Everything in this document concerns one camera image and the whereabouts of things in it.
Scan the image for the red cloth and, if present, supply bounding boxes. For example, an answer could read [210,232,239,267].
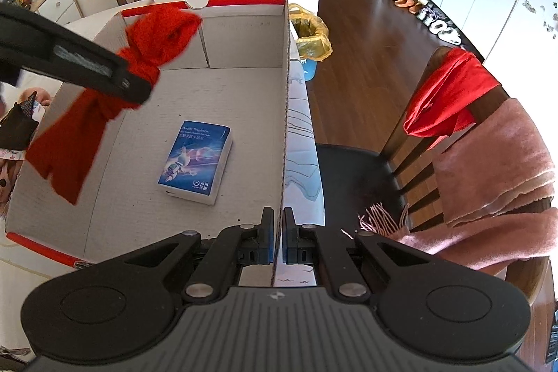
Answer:
[403,48,502,150]

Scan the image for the blue printed table mat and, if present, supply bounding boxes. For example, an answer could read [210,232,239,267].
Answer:
[279,58,325,290]

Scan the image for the white fridge with magnets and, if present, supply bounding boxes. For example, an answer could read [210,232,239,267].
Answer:
[484,0,558,94]

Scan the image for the pink fringed scarf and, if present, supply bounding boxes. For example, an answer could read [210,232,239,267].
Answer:
[342,97,558,272]

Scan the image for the red fuzzy knitted scarf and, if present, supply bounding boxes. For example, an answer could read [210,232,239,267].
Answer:
[25,2,204,206]

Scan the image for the blue bin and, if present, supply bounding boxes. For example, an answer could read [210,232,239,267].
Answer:
[300,58,318,82]

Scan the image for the row of shoes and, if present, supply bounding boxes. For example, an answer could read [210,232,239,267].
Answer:
[384,0,467,47]

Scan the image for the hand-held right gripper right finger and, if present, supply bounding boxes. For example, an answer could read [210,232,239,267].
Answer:
[282,207,425,299]

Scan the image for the blue tissue packet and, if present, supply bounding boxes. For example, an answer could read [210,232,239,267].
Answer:
[157,120,233,206]

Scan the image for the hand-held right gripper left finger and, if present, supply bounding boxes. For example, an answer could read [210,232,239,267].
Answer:
[126,206,276,304]

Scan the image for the yellow plastic bag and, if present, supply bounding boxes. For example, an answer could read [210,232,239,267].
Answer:
[288,3,333,62]

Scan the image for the wooden chair with black seat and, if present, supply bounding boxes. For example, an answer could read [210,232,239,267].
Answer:
[315,46,551,305]

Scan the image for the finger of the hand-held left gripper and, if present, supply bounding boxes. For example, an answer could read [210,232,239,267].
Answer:
[0,3,154,108]

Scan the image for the red and white cardboard box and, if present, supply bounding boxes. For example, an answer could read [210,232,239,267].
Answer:
[4,0,292,288]

